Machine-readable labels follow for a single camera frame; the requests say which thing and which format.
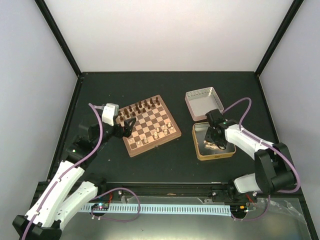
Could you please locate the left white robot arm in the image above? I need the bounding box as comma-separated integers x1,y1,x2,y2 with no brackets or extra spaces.
12,116,136,240

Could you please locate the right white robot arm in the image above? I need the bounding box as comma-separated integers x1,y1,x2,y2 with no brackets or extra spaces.
204,109,300,202

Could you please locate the light chess piece pile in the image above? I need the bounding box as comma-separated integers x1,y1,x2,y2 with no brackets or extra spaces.
203,141,220,150

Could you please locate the wooden chess board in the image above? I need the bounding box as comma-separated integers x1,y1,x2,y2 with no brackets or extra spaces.
116,94,182,158

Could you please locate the left small circuit board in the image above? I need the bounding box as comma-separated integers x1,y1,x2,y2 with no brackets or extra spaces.
91,203,110,211

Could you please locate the small circuit board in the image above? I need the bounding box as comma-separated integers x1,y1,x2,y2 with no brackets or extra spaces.
91,203,110,211
230,205,257,214

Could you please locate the right small circuit board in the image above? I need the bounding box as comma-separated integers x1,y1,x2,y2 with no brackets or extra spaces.
230,205,257,214

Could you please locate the gold metal tin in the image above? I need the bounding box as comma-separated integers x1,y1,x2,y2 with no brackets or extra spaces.
192,122,236,161

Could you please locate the dark rook right corner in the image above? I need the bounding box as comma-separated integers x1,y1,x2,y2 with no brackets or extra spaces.
155,97,160,106

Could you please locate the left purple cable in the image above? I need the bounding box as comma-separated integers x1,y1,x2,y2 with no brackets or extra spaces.
21,102,141,240

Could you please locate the black mounting rail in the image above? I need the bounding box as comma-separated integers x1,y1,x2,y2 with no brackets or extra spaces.
99,181,301,201

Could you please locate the light blue cable duct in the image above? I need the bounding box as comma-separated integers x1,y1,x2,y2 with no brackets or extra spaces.
79,203,231,217

